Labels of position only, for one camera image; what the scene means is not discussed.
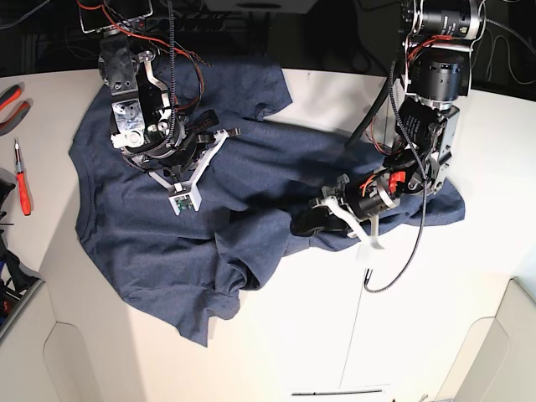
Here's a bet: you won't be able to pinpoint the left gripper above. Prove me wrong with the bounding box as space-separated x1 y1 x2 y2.
290 171 400 235

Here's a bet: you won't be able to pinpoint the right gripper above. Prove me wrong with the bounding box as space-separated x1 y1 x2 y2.
142 137 201 176

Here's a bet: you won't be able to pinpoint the blue t-shirt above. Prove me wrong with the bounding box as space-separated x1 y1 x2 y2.
69 56 466 348

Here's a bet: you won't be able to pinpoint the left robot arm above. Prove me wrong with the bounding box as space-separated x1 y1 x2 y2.
290 1 486 237

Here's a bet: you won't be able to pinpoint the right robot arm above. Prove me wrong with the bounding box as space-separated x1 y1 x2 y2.
77 1 219 181

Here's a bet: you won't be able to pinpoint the orange grey pliers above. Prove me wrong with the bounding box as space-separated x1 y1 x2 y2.
0 84 34 138

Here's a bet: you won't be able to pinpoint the braided usb cable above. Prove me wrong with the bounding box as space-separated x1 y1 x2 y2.
363 58 430 294

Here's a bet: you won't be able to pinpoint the orange handled screwdriver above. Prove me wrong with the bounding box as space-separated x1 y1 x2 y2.
14 139 32 216

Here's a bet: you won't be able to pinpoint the grey coiled cable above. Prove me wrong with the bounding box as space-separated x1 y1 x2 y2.
477 24 536 85

